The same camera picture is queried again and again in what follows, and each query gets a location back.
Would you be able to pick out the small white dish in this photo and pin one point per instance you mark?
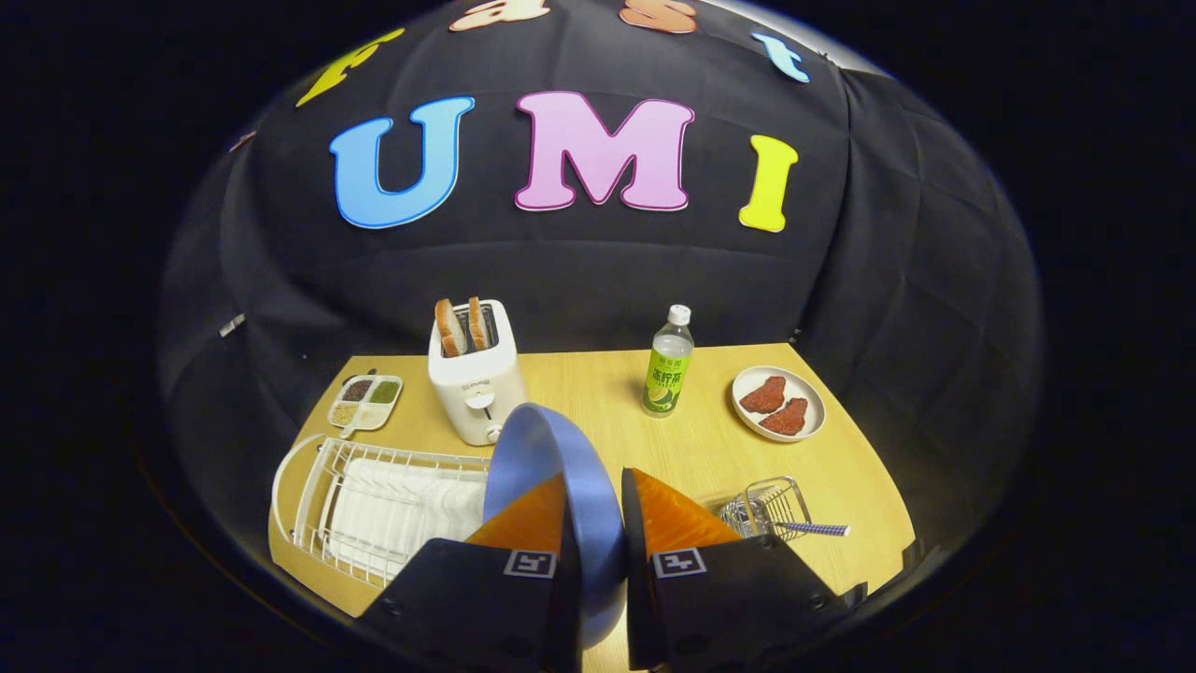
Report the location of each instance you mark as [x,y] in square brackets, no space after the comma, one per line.
[808,397]

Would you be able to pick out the red meat slice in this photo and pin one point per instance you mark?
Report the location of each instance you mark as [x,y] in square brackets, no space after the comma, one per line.
[785,418]
[764,395]

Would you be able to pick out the green label drink bottle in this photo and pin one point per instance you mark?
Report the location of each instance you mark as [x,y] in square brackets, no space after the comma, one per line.
[667,374]

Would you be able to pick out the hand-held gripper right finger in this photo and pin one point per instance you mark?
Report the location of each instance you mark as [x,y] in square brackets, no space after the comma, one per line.
[729,608]

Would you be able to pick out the black backdrop cloth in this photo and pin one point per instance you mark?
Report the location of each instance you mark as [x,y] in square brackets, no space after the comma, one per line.
[888,280]

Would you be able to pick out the small white tag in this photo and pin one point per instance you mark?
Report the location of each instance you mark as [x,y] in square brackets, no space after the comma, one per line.
[232,325]

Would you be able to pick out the white toaster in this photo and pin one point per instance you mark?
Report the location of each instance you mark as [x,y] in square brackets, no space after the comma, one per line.
[476,393]

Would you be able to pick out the white divided seasoning tray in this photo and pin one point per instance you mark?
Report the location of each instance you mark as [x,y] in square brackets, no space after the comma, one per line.
[366,405]

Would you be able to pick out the blue plate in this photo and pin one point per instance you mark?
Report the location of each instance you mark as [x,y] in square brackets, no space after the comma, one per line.
[537,449]

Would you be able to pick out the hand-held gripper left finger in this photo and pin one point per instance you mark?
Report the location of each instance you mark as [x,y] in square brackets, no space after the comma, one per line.
[486,608]

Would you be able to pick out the toast slice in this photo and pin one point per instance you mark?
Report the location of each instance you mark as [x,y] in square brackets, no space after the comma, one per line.
[477,323]
[450,329]

